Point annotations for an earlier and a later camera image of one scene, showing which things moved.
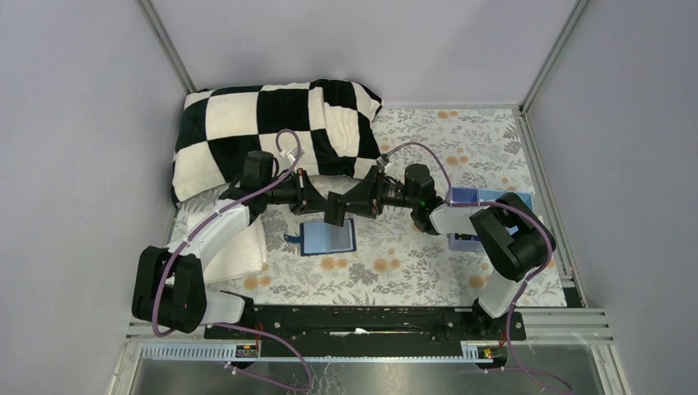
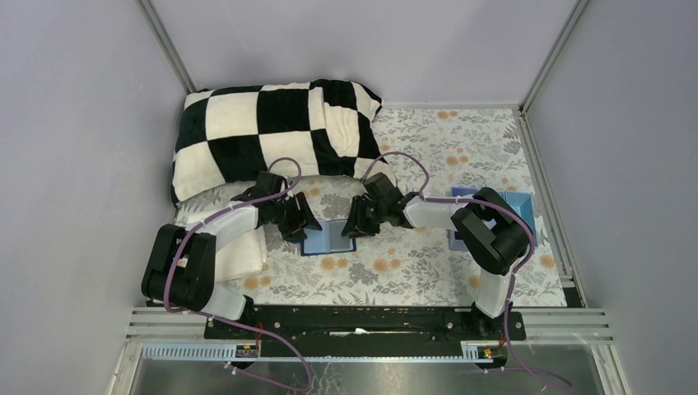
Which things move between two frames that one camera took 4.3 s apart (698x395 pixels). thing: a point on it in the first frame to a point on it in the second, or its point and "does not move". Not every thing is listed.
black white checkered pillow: x=321 y=127 does not move
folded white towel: x=238 y=251 does not move
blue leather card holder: x=321 y=238 does not move
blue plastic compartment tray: x=473 y=243 does not move
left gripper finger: x=318 y=203 to x=292 y=230
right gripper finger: x=366 y=210 to x=368 y=224
